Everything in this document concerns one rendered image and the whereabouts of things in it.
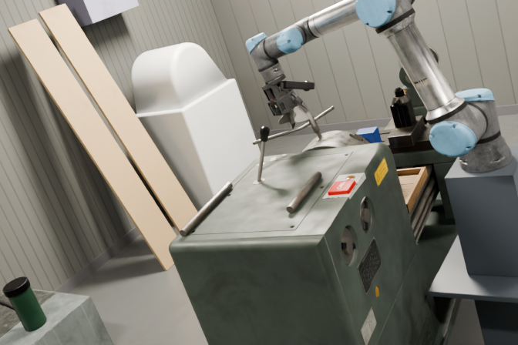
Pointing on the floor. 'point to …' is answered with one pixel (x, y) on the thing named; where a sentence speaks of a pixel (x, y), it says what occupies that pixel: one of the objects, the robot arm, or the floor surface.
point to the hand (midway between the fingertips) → (305, 127)
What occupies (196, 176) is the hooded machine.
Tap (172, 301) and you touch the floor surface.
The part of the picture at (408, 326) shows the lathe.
